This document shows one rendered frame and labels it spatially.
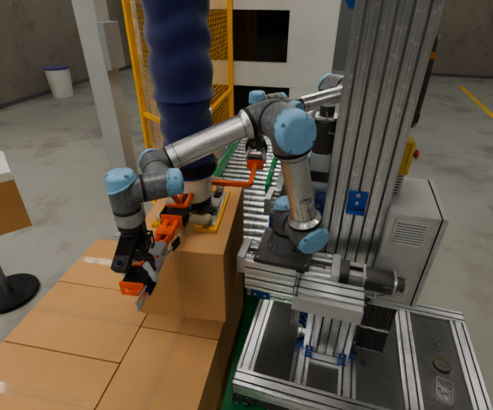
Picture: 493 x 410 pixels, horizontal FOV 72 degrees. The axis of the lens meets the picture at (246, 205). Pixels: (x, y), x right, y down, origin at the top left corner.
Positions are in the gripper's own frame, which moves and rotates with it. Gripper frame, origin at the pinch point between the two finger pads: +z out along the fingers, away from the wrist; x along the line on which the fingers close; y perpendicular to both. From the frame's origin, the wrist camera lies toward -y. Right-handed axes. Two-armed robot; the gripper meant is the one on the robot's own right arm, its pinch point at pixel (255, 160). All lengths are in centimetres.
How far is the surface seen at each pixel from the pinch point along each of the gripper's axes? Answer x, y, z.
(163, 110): -31, 39, -36
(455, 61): 455, -905, 73
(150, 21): -32, 39, -65
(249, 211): -10, -55, 67
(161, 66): -29, 41, -52
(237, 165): -30, -130, 64
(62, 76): -467, -531, 71
